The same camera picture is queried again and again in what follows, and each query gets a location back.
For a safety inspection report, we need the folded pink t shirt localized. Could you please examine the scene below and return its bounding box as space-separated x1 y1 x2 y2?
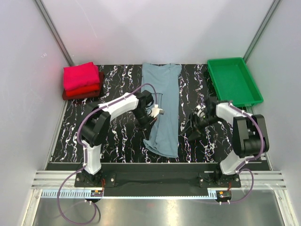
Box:
63 62 99 91

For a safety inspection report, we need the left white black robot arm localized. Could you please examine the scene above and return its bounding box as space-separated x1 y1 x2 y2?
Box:
77 90 157 186

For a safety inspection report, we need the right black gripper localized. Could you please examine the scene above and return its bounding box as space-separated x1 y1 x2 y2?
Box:
180 113 222 142

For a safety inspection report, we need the aluminium frame rail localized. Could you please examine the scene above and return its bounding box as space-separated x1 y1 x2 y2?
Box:
32 171 286 190

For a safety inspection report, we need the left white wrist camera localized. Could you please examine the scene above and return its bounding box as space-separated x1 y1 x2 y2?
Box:
150 105 164 118

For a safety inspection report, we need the white slotted cable duct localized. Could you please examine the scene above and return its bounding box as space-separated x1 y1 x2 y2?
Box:
41 188 217 200

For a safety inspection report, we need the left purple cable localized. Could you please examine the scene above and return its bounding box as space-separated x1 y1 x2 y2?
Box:
57 83 158 223

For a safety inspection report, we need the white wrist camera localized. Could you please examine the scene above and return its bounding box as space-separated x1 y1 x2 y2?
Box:
150 105 164 118
194 105 206 118

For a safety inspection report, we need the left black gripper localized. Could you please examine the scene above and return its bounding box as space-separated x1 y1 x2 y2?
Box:
132 109 157 142

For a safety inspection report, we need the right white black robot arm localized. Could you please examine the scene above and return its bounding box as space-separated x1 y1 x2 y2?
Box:
182 97 269 187

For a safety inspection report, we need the black mounting base plate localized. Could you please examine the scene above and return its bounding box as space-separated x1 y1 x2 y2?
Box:
74 171 241 188

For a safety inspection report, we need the grey blue t shirt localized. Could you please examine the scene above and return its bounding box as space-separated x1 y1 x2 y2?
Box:
142 63 182 158

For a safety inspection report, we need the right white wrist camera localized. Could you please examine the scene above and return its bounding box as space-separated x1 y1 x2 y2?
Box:
194 105 206 118

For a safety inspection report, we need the green plastic tray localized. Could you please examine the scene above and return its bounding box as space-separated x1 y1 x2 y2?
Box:
207 57 263 107

